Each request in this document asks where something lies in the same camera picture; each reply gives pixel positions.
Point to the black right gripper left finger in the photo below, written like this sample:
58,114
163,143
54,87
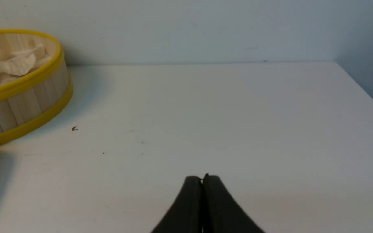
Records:
184,215

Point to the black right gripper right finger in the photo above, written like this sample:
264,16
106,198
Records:
221,213

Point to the yellow-rimmed bamboo steamer basket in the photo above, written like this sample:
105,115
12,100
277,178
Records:
36,98

